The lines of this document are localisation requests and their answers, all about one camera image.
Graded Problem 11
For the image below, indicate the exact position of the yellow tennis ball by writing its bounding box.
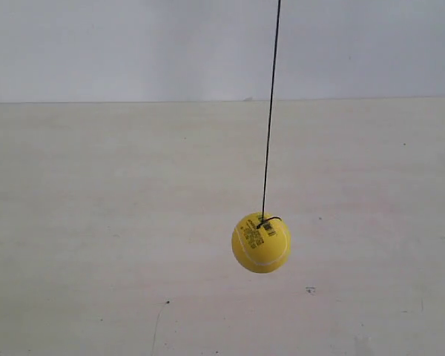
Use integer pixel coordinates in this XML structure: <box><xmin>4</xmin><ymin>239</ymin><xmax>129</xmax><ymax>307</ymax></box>
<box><xmin>231</xmin><ymin>212</ymin><xmax>291</xmax><ymax>274</ymax></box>

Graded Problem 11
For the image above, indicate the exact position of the black hanging string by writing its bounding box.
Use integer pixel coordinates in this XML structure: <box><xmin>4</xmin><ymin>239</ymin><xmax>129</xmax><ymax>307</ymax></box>
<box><xmin>255</xmin><ymin>0</ymin><xmax>284</xmax><ymax>229</ymax></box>

